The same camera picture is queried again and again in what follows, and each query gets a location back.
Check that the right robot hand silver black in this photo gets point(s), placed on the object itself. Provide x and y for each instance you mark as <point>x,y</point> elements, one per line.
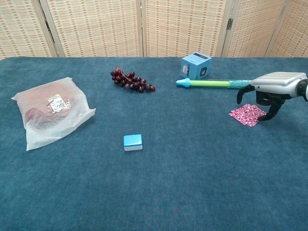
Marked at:
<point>279,81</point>

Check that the pink patterned small card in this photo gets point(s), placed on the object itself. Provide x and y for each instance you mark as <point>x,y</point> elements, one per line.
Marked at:
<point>245,114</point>

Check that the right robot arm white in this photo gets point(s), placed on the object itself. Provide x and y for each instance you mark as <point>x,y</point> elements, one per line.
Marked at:
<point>303,89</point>

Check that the small light blue block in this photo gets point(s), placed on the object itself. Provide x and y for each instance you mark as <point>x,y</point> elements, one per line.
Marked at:
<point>132,142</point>

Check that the green and blue water pump toy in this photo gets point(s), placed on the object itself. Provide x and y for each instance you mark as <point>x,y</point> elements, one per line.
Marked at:
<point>209,83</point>

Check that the light blue cube carton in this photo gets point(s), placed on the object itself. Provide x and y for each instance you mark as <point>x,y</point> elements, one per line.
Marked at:
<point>192,67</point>

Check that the blue table cover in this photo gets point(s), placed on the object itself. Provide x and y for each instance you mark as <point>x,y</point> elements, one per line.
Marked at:
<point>168,180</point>

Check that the dark red grape bunch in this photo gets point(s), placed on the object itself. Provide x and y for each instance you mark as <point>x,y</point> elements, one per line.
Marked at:
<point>130,80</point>

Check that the woven bamboo folding screen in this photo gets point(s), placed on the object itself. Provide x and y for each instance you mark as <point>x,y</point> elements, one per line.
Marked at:
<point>96,24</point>

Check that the clear bag with red cloth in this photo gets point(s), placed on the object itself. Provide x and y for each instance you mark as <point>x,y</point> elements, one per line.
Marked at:
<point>48,115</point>

